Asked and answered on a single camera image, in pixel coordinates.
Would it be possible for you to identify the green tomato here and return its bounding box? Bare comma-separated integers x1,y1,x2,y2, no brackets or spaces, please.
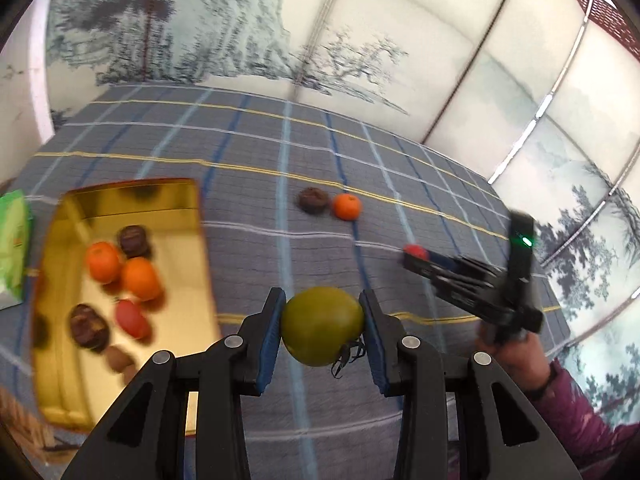
280,286,367,378

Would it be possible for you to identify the person right hand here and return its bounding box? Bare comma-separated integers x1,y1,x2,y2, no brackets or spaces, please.
476,324,551,392

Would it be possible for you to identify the green tissue pack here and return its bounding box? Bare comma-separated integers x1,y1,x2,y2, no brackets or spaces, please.
0,190,32,310

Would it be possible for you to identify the purple sleeve forearm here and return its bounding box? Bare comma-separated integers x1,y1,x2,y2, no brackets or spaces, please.
526,360,639,479

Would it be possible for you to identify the small orange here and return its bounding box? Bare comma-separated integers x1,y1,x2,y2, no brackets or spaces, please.
332,193,362,222

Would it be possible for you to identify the landscape painted folding screen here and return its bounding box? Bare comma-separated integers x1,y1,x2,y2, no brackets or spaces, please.
44,0,639,424

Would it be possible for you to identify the dark brown mangosteen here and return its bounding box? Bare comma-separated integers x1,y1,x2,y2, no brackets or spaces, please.
117,224,150,259

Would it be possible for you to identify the large orange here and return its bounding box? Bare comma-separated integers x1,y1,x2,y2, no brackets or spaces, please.
122,257,163,301

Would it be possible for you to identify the orange mandarin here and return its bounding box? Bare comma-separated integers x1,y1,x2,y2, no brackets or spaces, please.
85,242,122,285

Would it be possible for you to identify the small red tomato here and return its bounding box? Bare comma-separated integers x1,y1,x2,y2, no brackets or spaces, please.
404,244,428,261

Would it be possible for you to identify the wooden chair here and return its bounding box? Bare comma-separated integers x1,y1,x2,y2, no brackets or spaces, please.
0,387,79,464

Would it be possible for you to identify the gold metal tray red rim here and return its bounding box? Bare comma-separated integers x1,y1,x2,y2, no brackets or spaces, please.
32,178,221,432

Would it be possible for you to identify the grey plaid tablecloth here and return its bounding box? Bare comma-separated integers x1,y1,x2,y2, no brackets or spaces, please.
1,84,508,479

